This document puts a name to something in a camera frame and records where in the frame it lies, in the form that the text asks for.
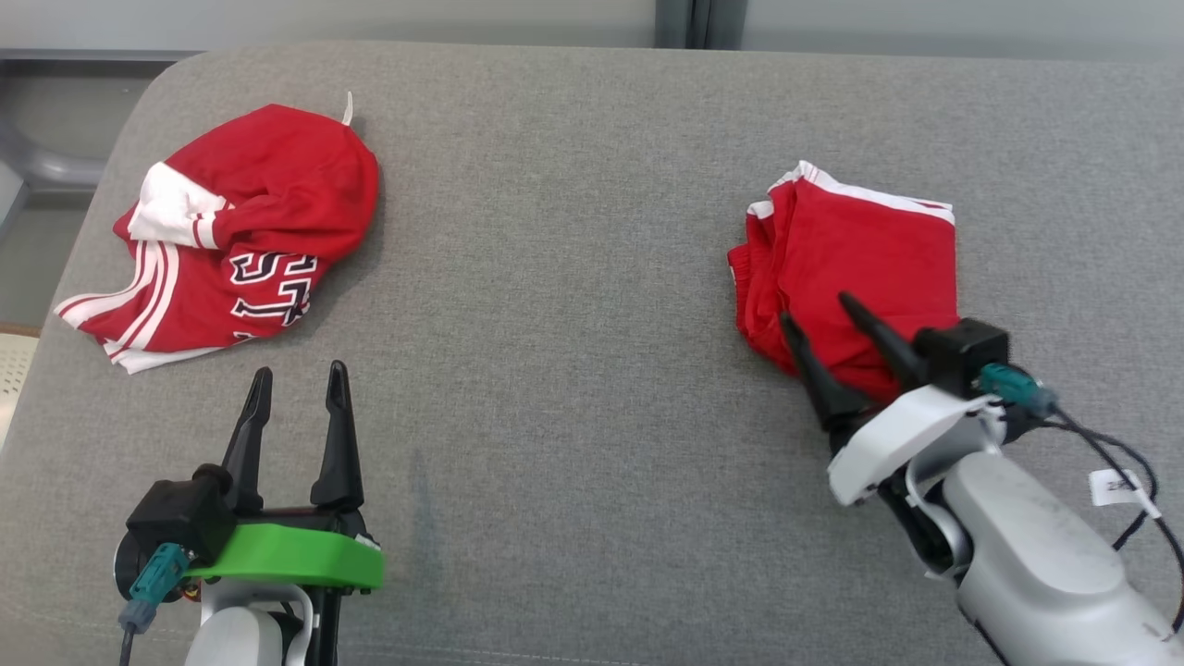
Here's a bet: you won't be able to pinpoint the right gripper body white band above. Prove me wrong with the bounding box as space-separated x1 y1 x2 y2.
826 384 1005 508

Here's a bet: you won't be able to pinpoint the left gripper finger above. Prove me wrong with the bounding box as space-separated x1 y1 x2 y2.
220 367 275 514
310 361 364 510

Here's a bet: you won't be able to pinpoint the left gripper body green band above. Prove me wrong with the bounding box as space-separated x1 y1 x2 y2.
185 504 385 593

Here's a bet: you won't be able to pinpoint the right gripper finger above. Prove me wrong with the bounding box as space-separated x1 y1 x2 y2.
780 311 870 432
837 291 931 390

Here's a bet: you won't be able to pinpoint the red shorts with white trim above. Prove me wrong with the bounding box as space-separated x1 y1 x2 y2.
727 160 961 403

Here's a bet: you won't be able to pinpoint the red white lettered jersey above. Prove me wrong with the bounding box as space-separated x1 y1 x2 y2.
54 91 380 375

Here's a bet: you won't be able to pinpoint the right camera cable teal plug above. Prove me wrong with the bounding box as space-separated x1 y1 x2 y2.
979 363 1184 639

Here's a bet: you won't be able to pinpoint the camera cable teal plug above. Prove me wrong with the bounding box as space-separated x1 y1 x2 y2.
118 544 191 666
979 363 1184 639

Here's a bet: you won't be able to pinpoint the left camera cable teal plug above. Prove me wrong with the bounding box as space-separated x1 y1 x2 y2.
118 544 191 666

